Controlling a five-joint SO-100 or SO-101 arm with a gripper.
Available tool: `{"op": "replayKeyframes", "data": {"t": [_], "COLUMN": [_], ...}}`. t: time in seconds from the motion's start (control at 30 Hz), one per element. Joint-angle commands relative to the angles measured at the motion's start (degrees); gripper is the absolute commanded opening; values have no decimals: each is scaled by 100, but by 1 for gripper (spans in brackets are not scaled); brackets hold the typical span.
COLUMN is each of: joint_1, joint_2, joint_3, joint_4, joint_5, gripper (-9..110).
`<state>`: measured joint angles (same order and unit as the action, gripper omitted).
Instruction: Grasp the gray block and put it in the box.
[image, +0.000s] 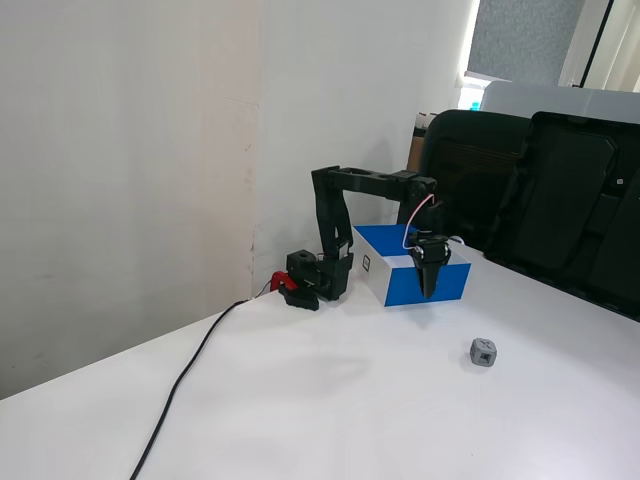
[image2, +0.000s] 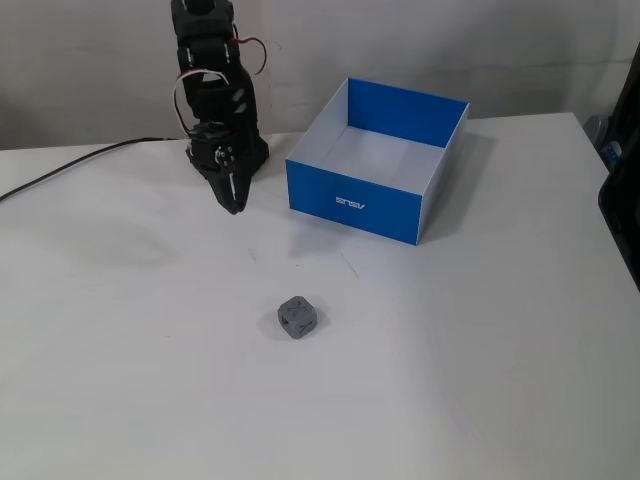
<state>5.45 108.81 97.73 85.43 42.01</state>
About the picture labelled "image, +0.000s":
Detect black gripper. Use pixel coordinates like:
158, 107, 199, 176
407, 229, 452, 301

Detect gray block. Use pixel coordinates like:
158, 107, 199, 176
468, 337, 500, 370

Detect blue and white box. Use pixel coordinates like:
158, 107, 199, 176
352, 223, 473, 308

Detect brown cardboard box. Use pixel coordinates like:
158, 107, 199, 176
405, 112, 436, 174

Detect black mesh office chair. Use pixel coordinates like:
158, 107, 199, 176
418, 108, 534, 254

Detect red and black table clamp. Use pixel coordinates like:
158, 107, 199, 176
269, 271, 321, 312

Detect black plastic tray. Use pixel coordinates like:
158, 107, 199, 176
482, 110, 640, 324

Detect gray window blind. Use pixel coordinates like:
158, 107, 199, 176
467, 0, 586, 86

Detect white servo wire loop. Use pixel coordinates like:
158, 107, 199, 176
402, 195, 435, 251

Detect black window frame bar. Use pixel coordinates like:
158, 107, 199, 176
579, 0, 617, 90

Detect black power cable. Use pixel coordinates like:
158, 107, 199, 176
128, 298, 251, 480

